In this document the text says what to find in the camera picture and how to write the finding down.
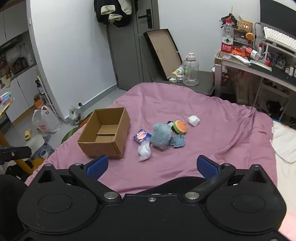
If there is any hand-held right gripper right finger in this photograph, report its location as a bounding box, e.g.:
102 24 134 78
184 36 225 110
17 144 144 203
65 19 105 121
184 155 269 204

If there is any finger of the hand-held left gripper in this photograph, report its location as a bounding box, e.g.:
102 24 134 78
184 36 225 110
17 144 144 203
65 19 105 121
0 146 32 163

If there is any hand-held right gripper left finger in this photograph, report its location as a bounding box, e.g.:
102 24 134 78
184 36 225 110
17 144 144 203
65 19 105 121
36 155 122 204

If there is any brown cardboard box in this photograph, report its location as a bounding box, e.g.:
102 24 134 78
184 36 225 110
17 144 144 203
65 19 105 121
77 107 130 159

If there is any small blue denim plush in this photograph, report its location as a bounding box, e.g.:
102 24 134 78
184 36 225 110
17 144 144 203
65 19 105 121
169 135 186 148

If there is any clear bag of white stuffing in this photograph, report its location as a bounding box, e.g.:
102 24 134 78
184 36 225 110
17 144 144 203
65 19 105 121
137 140 152 162

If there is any blue tissue packet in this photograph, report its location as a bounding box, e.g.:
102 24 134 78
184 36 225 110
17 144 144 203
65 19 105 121
133 129 152 143

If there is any light blue plush ball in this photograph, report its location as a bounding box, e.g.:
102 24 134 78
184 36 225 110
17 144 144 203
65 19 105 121
150 123 173 150

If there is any yellow stand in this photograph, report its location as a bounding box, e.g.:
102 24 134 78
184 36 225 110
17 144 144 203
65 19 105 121
0 130 35 175

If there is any green leaf cartoon mat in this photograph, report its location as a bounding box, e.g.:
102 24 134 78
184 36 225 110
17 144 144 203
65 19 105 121
61 126 81 144

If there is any white plastic bag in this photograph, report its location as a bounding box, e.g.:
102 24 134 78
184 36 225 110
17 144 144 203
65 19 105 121
32 105 61 133

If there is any orange cat mat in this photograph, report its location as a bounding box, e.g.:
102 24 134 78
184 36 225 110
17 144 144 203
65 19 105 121
78 115 92 127

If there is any white crumpled paper ball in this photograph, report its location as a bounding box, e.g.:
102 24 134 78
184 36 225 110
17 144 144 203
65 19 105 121
187 115 200 127

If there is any hamburger toy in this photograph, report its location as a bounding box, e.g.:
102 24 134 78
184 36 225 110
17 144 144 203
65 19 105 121
173 120 188 135

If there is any pink blanket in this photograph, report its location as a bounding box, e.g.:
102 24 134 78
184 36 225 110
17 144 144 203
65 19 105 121
24 82 278 197

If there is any clear plastic bag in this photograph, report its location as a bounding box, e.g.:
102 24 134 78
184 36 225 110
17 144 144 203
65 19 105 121
69 105 84 126

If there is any stack of colourful packets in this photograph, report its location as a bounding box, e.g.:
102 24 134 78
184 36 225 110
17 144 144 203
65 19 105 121
0 91 15 108

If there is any white kitchen cabinet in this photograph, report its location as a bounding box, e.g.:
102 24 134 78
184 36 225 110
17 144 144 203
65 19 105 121
0 0 39 124

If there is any black spray bottle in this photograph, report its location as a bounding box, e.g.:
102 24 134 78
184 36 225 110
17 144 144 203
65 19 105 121
35 79 46 95

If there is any white pillow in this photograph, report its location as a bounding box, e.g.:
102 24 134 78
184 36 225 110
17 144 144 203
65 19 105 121
270 120 296 163

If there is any grey platform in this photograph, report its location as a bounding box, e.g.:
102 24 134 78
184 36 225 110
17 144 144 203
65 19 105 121
143 70 216 96

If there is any beige bag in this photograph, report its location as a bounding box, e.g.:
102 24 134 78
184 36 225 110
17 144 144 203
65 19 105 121
232 72 262 105

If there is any red bag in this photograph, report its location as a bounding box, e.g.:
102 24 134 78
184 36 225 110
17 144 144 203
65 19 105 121
221 71 234 88

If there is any large clear water jug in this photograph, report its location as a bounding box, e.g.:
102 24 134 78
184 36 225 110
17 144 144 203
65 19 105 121
182 53 200 86

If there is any white desk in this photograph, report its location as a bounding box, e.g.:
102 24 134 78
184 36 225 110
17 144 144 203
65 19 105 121
214 49 296 121

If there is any grey door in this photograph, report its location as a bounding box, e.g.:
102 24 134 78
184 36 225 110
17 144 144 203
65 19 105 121
106 0 160 91

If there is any lying bottle red label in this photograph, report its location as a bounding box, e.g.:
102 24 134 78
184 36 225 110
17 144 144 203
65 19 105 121
240 46 264 61

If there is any clear water bottle red label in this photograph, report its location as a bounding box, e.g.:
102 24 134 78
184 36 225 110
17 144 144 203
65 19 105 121
220 19 233 60

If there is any black flat cardboard box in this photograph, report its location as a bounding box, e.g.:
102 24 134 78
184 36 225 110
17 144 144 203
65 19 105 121
143 28 183 81

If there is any white monitor riser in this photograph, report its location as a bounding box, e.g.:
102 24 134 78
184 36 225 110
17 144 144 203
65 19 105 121
260 38 296 68

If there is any small drawer organizer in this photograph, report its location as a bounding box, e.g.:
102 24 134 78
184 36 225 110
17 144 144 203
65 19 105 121
232 28 252 47

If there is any woven basket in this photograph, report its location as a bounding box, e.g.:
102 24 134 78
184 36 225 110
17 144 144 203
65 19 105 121
237 21 253 32

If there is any white keyboard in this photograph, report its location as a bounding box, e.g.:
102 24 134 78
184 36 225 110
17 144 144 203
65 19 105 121
263 26 296 52

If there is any black and cream jacket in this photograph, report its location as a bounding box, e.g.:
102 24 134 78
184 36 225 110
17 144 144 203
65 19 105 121
94 0 133 28

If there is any black monitor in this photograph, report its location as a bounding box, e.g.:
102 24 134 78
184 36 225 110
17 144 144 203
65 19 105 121
260 0 296 31

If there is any white wire rack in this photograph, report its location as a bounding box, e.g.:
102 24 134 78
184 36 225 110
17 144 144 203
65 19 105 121
36 68 66 122

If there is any black door handle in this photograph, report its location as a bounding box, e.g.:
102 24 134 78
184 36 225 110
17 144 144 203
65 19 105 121
138 9 153 29

